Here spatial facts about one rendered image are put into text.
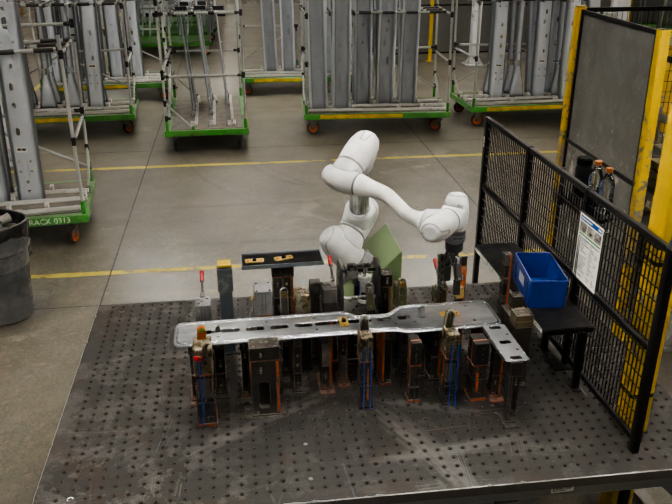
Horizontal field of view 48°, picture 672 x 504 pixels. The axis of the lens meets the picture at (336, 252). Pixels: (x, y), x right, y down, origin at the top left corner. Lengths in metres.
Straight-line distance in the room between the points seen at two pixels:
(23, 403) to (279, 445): 2.15
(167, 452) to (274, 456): 0.41
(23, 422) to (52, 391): 0.31
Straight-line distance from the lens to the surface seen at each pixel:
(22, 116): 6.98
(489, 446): 3.08
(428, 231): 2.92
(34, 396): 4.85
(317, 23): 9.89
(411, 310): 3.33
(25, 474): 4.27
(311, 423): 3.13
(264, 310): 3.28
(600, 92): 5.49
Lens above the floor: 2.57
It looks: 24 degrees down
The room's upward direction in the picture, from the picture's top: straight up
